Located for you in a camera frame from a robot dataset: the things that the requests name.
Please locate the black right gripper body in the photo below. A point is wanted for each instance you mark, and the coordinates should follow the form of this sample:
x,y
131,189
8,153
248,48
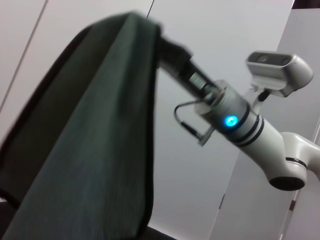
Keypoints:
x,y
185,67

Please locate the grey yellow towel black trim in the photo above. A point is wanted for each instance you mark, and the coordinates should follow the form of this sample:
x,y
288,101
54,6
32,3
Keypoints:
x,y
87,125

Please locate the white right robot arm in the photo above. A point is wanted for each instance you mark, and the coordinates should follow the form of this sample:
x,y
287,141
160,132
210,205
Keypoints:
x,y
265,132

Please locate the metal panel hinge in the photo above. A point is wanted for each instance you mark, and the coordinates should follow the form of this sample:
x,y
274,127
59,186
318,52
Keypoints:
x,y
292,204
221,201

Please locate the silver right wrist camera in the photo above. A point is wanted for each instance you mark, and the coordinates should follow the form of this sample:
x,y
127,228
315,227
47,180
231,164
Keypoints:
x,y
275,70

